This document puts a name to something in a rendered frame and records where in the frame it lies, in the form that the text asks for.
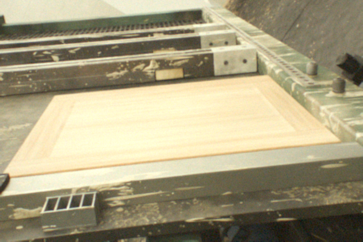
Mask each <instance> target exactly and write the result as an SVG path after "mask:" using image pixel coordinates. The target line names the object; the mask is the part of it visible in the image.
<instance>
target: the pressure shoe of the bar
mask: <svg viewBox="0 0 363 242"><path fill-rule="evenodd" d="M183 77H184V76H183V68H178V69H167V70H156V80H162V79H174V78H183Z"/></svg>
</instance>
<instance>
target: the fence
mask: <svg viewBox="0 0 363 242"><path fill-rule="evenodd" d="M358 180H363V147H362V146H361V145H360V144H358V143H357V142H348V143H337V144H327V145H316V146H305V147H295V148H289V149H278V150H268V151H258V152H248V153H237V154H227V155H221V156H211V157H201V158H191V159H181V160H171V161H165V162H156V163H146V164H136V165H127V166H117V167H107V168H102V169H92V170H83V171H73V172H64V173H54V174H45V175H40V176H30V177H21V178H12V179H10V180H9V182H8V183H7V185H6V187H5V188H4V190H3V191H2V193H1V194H0V221H6V220H14V219H22V218H30V217H39V216H41V214H40V213H41V212H42V210H43V207H44V205H45V202H46V198H47V197H56V196H65V195H70V194H79V193H88V192H97V194H98V201H99V207H100V209H104V208H109V207H119V206H128V205H137V204H146V203H155V202H160V201H169V200H179V199H189V198H198V197H207V196H217V195H222V194H233V193H242V192H252V191H262V190H272V189H282V188H288V187H298V186H309V185H320V184H330V183H341V182H352V181H358Z"/></svg>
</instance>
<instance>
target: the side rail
mask: <svg viewBox="0 0 363 242"><path fill-rule="evenodd" d="M201 11H202V9H201V8H195V9H183V10H171V11H158V12H146V13H139V14H126V15H113V16H99V17H86V18H73V19H59V20H51V21H36V22H22V23H7V24H4V25H2V27H3V30H4V35H9V34H17V33H31V32H45V31H58V30H72V29H85V28H98V27H106V26H119V25H131V24H144V23H156V22H168V21H181V20H187V19H200V18H202V17H201Z"/></svg>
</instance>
